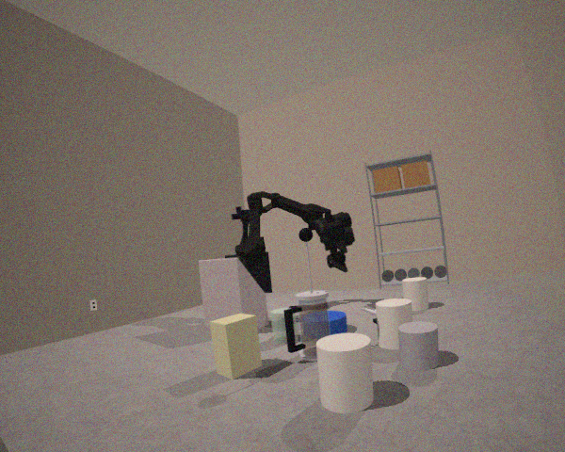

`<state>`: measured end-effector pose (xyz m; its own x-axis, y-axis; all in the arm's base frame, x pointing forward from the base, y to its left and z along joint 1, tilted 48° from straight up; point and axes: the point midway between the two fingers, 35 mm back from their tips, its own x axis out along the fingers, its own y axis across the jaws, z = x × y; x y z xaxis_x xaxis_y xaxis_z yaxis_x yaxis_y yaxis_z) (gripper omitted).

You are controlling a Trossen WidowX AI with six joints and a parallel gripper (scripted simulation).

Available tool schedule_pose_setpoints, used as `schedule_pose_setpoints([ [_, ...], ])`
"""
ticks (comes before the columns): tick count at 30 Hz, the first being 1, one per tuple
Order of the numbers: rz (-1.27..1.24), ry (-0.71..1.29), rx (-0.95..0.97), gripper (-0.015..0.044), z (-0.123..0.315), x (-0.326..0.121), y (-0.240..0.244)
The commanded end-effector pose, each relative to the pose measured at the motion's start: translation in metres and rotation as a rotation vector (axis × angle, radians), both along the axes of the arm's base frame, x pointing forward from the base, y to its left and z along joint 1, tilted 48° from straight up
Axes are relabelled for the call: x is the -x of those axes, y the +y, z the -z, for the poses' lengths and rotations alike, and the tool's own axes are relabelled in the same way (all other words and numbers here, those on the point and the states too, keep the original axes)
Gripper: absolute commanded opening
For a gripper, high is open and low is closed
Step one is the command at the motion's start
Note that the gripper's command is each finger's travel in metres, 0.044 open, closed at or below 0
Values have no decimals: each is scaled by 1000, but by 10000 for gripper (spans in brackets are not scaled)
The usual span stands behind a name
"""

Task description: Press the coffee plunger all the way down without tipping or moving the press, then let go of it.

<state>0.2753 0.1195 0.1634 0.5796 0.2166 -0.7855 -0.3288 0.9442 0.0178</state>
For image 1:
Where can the tan rectangular block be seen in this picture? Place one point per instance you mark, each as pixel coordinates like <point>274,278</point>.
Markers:
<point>236,345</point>

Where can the blue disc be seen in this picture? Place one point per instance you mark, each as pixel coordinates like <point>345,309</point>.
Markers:
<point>338,321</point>

